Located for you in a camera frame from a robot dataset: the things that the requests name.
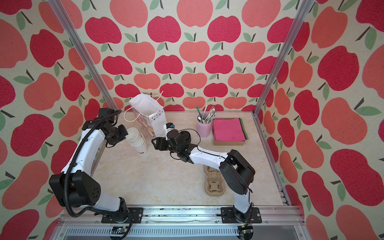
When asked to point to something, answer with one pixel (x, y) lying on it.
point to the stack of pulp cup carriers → (214, 184)
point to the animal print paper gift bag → (151, 114)
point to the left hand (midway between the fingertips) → (127, 137)
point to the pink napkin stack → (229, 130)
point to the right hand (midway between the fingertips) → (156, 143)
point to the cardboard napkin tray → (225, 143)
